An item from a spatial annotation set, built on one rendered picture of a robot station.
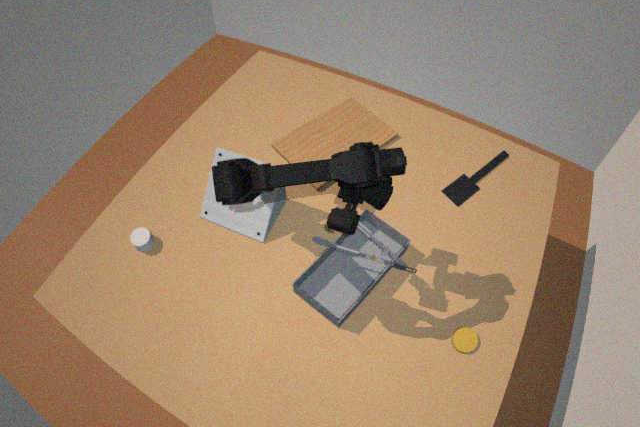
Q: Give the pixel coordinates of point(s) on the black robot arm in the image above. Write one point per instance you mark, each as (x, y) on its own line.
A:
(363, 165)

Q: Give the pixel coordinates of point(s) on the yellow flat disc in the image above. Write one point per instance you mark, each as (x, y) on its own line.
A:
(464, 340)

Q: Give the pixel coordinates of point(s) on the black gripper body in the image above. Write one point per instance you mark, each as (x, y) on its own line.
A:
(346, 220)

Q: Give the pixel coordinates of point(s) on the black spatula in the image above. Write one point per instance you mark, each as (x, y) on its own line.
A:
(463, 187)

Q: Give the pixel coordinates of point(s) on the short grey cylinder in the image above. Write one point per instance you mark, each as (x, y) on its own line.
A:
(142, 239)

